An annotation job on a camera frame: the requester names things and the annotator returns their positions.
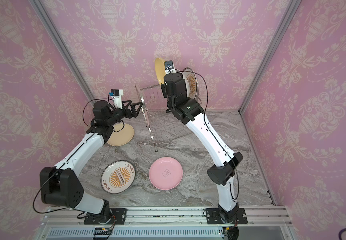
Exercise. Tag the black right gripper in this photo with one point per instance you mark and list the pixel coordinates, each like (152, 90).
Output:
(172, 79)

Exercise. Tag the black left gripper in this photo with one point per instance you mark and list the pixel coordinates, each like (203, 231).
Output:
(130, 115)

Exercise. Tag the yellow plate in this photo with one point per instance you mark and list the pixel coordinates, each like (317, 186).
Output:
(160, 70)

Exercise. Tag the orange sunburst plate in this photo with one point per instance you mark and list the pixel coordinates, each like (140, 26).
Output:
(118, 177)
(191, 83)

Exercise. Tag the cream plate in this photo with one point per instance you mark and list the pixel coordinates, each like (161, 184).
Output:
(123, 134)

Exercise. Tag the pink plate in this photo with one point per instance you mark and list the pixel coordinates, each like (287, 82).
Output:
(165, 173)

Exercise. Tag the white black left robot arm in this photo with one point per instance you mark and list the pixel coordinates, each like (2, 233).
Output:
(60, 185)

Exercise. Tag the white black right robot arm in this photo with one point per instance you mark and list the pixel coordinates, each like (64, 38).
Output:
(192, 115)

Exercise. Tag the chrome two-tier dish rack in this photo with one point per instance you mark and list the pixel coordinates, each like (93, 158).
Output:
(162, 126)

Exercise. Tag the small circuit board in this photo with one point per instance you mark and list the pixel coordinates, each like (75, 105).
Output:
(103, 231)

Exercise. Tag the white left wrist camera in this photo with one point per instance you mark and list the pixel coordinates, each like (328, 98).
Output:
(116, 96)

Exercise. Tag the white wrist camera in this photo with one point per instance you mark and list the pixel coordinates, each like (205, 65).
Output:
(169, 67)
(116, 96)

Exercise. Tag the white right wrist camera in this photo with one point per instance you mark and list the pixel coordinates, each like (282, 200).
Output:
(169, 67)

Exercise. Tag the left aluminium corner post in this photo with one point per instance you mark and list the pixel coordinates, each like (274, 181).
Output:
(55, 35)

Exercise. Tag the aluminium corner post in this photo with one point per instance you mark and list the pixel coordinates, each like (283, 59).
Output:
(290, 12)
(55, 35)

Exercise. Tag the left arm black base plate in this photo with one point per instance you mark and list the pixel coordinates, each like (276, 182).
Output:
(115, 216)

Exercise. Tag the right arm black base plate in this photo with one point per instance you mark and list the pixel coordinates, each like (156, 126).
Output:
(216, 216)

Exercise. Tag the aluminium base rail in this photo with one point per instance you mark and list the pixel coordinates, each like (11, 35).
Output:
(171, 223)

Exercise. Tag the right aluminium corner post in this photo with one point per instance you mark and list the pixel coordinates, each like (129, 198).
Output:
(290, 12)

